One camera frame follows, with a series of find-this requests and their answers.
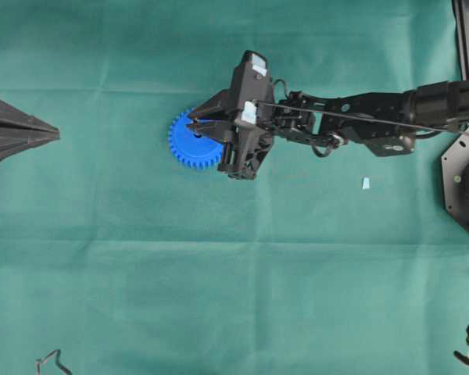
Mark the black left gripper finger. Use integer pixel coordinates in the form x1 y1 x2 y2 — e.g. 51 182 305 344
0 117 59 162

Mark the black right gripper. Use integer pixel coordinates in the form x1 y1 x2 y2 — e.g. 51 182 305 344
187 50 274 180

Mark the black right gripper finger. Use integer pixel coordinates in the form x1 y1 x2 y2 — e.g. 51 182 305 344
0 99 57 134

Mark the blue plastic gear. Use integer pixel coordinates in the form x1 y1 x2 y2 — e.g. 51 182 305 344
168 109 224 170

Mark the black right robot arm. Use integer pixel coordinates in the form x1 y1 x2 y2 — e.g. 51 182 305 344
168 51 469 180

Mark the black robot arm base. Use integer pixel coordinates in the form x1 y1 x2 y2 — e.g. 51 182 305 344
441 127 469 233

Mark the green table cloth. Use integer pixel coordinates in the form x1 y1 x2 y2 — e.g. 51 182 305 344
0 1 469 374

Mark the bent metal wire clip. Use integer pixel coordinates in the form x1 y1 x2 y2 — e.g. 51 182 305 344
35 348 73 375

